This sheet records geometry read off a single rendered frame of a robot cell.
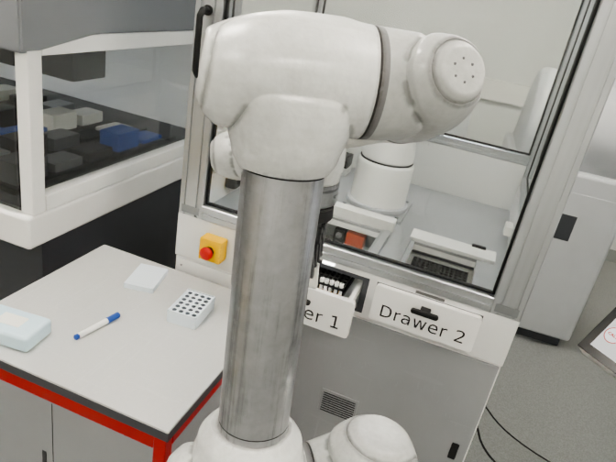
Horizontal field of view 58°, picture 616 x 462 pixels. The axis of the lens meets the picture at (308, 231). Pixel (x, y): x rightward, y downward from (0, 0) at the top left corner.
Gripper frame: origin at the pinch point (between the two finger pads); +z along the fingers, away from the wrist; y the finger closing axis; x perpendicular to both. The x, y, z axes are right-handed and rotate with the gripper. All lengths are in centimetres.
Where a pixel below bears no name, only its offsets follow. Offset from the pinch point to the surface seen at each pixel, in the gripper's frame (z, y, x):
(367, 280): 10.0, 17.8, -10.9
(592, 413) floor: 122, 118, -112
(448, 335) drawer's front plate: 18.7, 14.5, -35.5
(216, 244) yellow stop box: 7.9, 14.5, 34.0
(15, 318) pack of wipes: 10, -33, 63
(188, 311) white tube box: 16.8, -6.6, 31.7
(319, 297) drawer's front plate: 8.4, 2.9, -1.7
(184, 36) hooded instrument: -36, 76, 79
